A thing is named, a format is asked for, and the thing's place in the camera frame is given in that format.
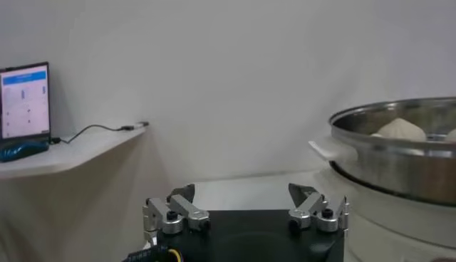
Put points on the steel steamer pot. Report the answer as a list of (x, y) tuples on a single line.
[(392, 220)]

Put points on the white steamed baozi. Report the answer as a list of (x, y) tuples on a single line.
[(400, 130)]

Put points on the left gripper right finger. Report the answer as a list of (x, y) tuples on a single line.
[(333, 215)]

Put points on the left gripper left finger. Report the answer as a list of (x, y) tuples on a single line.
[(160, 215)]

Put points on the perforated steel steamer basket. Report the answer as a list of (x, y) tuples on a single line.
[(399, 167)]

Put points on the laptop with lit screen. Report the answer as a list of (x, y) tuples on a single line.
[(25, 103)]

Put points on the white side desk with laptop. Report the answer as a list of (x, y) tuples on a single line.
[(71, 153)]

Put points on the silver usb dongle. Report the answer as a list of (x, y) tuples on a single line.
[(139, 124)]

